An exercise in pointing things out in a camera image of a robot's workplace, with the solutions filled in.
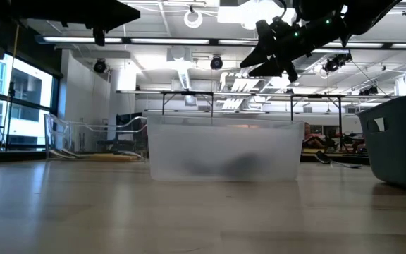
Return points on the frosted plastic bin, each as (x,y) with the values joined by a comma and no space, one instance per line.
(224,144)

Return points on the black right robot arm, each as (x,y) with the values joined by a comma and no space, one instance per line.
(365,14)

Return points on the black tripod stand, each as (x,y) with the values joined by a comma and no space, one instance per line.
(11,106)

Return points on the black monitor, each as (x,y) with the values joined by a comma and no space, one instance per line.
(123,121)

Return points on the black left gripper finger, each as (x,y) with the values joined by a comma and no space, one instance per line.
(115,7)
(99,37)

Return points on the black round ceiling spotlight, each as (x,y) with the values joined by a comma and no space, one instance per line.
(99,66)
(216,63)

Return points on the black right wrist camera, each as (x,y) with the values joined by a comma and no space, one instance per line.
(282,26)

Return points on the clear plastic container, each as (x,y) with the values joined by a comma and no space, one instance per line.
(83,141)

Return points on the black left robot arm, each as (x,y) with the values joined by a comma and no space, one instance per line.
(37,8)

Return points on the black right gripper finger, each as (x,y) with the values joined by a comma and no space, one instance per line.
(277,68)
(264,42)

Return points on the long linear ceiling light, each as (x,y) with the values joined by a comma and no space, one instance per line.
(169,41)

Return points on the large window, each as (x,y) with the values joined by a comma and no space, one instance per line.
(23,102)

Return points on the black ceiling light cluster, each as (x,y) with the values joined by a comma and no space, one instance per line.
(333,64)
(368,91)

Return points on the ribbed silver duct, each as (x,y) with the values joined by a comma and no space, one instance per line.
(312,65)

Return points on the black aluminium rig frame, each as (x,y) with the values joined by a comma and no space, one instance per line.
(19,155)

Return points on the white air duct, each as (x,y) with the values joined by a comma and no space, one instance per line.
(184,75)

